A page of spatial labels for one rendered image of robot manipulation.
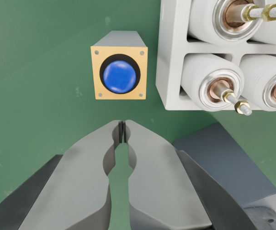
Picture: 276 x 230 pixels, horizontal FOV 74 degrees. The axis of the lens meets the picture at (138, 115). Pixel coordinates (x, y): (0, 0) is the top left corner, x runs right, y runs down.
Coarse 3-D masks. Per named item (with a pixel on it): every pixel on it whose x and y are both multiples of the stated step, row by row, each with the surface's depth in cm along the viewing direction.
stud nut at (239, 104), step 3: (237, 102) 26; (240, 102) 26; (243, 102) 26; (246, 102) 26; (234, 105) 26; (237, 105) 26; (240, 105) 26; (246, 105) 26; (234, 108) 27; (237, 108) 26; (237, 111) 26; (240, 111) 26
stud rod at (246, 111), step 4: (228, 96) 29; (232, 96) 29; (228, 100) 29; (232, 100) 28; (236, 100) 27; (240, 108) 26; (244, 108) 25; (248, 108) 25; (244, 112) 25; (248, 112) 25
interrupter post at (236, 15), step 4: (248, 4) 24; (252, 4) 24; (236, 8) 26; (240, 8) 25; (244, 8) 24; (232, 12) 27; (236, 12) 26; (240, 12) 25; (232, 16) 27; (236, 16) 26; (240, 16) 25; (232, 20) 27; (236, 20) 26; (240, 20) 25; (244, 20) 25
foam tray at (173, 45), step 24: (168, 0) 39; (168, 24) 39; (168, 48) 39; (192, 48) 36; (216, 48) 36; (240, 48) 36; (264, 48) 37; (168, 72) 39; (168, 96) 41; (240, 96) 44
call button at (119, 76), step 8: (112, 64) 22; (120, 64) 22; (128, 64) 22; (104, 72) 23; (112, 72) 22; (120, 72) 22; (128, 72) 23; (104, 80) 23; (112, 80) 23; (120, 80) 23; (128, 80) 23; (112, 88) 23; (120, 88) 23; (128, 88) 24
